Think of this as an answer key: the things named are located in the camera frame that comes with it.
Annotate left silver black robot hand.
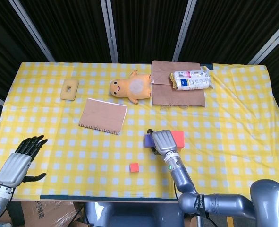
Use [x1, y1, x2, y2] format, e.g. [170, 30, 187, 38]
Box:
[0, 135, 48, 189]

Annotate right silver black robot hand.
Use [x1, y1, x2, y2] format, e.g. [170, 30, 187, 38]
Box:
[146, 129, 178, 157]

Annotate purple foam cube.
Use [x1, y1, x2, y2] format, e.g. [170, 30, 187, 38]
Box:
[144, 134, 156, 148]

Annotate large red foam cube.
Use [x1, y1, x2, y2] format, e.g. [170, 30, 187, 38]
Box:
[171, 131, 185, 151]

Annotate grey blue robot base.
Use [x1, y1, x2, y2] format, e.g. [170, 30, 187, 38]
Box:
[82, 202, 185, 227]

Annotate brown paper bag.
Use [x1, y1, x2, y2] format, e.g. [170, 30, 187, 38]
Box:
[151, 60, 206, 107]

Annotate brown cardboard box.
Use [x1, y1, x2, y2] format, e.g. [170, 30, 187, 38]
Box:
[18, 201, 83, 227]

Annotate yellow plush toy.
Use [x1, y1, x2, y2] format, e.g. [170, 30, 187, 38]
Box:
[109, 70, 153, 104]

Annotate yellow white checkered tablecloth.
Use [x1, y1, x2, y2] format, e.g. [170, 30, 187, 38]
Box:
[0, 61, 279, 201]

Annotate brown spiral notebook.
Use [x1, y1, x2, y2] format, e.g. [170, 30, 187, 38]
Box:
[78, 97, 128, 136]

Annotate white rolls in plastic pack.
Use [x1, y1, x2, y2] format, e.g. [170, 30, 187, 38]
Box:
[169, 66, 213, 91]

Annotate yellow sponge with hole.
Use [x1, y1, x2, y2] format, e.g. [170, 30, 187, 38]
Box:
[59, 79, 79, 101]

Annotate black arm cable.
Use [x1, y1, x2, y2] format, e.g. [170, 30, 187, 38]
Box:
[173, 182, 180, 201]

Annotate black printed arm strap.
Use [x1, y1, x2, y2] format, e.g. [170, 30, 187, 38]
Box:
[195, 193, 207, 217]

